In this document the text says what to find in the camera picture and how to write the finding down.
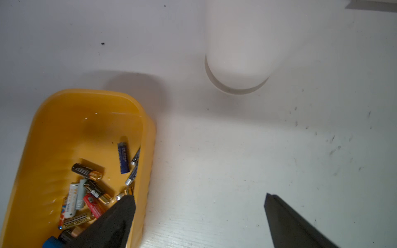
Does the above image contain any red battery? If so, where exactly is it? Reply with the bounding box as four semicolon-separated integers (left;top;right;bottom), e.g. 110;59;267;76
83;193;105;219

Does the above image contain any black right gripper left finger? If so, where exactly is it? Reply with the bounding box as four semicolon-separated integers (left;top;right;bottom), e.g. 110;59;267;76
66;195;136;248

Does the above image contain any yellow plastic storage box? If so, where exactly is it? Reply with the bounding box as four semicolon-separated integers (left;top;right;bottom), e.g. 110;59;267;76
1;89;156;248

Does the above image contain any pale green white battery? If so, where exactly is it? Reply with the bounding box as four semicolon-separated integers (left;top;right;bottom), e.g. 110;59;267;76
75;179;87;210

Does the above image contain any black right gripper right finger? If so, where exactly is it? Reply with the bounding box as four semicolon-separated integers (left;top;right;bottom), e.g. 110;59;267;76
264;193;337;248

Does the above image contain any dark blue AA battery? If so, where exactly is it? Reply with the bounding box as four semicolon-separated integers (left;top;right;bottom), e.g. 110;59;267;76
42;236;65;248

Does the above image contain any black gold AAA battery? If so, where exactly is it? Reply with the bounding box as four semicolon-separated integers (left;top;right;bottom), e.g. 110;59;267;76
83;180;113;205

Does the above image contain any black gold battery lower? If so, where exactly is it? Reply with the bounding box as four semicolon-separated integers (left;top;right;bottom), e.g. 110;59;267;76
59;212;95;229

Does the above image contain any white cup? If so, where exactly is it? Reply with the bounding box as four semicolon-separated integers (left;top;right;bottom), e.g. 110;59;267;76
205;1;284;95

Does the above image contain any blue AAA battery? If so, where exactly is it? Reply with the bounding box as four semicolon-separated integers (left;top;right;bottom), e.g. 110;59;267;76
117;142;130;174

